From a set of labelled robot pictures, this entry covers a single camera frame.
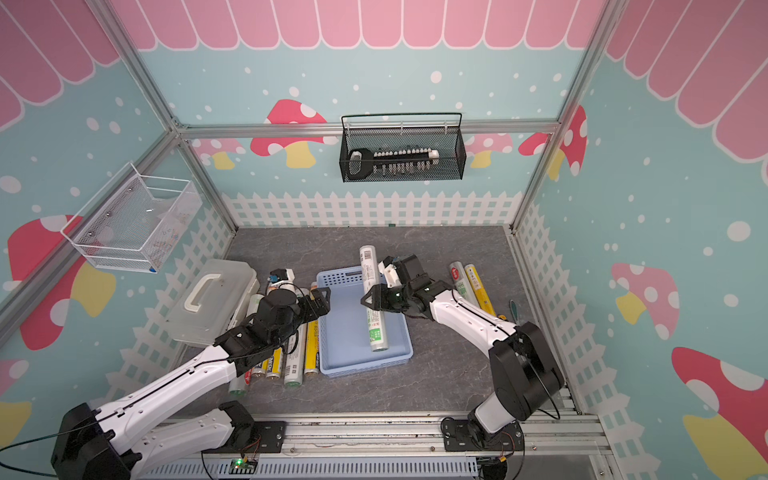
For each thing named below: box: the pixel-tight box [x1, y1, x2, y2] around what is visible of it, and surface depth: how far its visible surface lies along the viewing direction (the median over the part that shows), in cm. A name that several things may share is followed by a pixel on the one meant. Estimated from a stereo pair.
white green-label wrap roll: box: [360, 245, 389, 352], surface depth 80 cm
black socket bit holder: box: [348, 148, 440, 179], surface depth 91 cm
